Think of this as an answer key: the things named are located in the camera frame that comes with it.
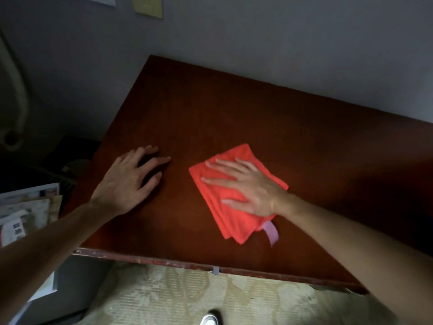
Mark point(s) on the red cloth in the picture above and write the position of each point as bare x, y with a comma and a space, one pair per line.
230, 206

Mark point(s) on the red green medicine box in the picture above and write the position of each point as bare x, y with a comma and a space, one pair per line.
11, 230

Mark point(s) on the person's left hand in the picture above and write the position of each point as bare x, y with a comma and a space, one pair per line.
125, 189

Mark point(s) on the person's right forearm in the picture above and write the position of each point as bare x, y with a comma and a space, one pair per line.
365, 257

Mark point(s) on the beige wall plate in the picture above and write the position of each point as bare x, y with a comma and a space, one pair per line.
147, 6

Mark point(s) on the person's left forearm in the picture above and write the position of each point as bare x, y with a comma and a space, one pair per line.
40, 260

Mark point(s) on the brown wooden table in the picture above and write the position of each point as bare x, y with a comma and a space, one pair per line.
270, 131

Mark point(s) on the white sneaker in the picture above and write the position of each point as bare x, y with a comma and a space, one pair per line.
209, 319

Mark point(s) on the person's right hand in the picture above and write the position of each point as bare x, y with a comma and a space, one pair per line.
257, 192

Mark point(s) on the dark side table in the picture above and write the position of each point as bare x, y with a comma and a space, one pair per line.
74, 155

